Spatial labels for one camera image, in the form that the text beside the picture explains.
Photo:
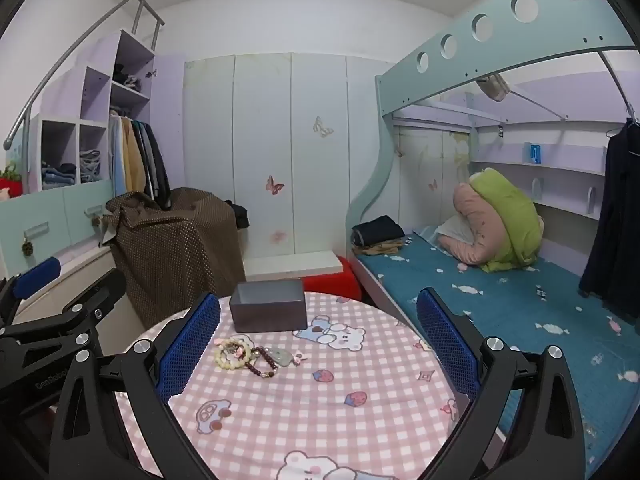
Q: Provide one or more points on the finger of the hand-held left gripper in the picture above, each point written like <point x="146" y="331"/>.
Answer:
<point x="100" y="295"/>
<point x="37" y="275"/>

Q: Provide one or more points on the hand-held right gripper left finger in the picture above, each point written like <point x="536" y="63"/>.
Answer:
<point x="190" y="345"/>

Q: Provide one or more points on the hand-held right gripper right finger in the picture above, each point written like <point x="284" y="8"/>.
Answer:
<point x="450" y="340"/>

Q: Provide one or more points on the grey metal box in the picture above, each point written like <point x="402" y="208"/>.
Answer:
<point x="267" y="310"/>

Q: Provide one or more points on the pine cone ornament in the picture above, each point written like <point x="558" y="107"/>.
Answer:
<point x="26" y="248"/>
<point x="97" y="221"/>

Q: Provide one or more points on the blue printed bed sheet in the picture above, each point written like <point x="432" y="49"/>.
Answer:
<point x="525" y="305"/>

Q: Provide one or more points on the brown dotted cloth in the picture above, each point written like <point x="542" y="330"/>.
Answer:
<point x="175" y="250"/>

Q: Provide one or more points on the light green jade pendant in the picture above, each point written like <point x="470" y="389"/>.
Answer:
<point x="281" y="357"/>

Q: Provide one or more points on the red plush toy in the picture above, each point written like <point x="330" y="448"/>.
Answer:
<point x="10" y="182"/>

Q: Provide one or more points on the folded blue jeans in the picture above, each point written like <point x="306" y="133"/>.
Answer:
<point x="90" y="167"/>
<point x="59" y="176"/>

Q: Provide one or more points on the white pillow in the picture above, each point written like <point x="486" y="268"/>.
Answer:
<point x="452" y="232"/>

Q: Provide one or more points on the small pink bow clip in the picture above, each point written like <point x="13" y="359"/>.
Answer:
<point x="299" y="358"/>

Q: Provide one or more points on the folded tan clothes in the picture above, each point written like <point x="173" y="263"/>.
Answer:
<point x="380" y="248"/>

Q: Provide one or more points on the red stool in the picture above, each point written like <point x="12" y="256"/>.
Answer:
<point x="335" y="282"/>

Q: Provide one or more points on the white board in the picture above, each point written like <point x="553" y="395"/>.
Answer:
<point x="290" y="262"/>

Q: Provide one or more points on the folded dark clothes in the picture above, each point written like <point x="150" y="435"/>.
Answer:
<point x="377" y="230"/>

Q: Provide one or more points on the green quilt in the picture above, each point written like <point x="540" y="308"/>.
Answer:
<point x="505" y="220"/>

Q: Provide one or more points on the pink checked tablecloth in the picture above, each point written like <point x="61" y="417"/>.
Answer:
<point x="350" y="435"/>

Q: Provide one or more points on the black garment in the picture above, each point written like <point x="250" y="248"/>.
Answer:
<point x="241" y="216"/>

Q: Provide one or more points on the row of hanging clothes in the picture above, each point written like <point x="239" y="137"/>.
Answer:
<point x="135" y="160"/>

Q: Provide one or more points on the pale pink butterfly decal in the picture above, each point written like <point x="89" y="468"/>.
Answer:
<point x="277" y="236"/>

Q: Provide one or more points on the small pink butterfly decal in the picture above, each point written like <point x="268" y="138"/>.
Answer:
<point x="433" y="185"/>

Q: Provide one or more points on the purple stair shelf cabinet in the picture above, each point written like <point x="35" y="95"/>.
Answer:
<point x="65" y="90"/>

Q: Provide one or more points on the white wardrobe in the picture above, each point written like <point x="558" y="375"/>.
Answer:
<point x="260" y="160"/>

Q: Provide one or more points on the blue box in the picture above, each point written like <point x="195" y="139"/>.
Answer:
<point x="533" y="153"/>

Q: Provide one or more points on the dark hanging garment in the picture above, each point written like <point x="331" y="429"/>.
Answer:
<point x="617" y="220"/>

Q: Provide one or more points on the grey metal handrail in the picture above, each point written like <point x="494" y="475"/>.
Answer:
<point x="60" y="65"/>

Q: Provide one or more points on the dark clothes pile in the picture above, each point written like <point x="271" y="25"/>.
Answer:
<point x="125" y="79"/>

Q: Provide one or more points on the beige butterfly decal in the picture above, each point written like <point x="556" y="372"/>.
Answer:
<point x="323" y="127"/>

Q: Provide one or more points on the purple wall shelves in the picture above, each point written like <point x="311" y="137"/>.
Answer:
<point x="550" y="170"/>

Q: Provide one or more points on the teal bunk bed frame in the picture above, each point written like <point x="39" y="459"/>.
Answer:
<point x="450" y="65"/>

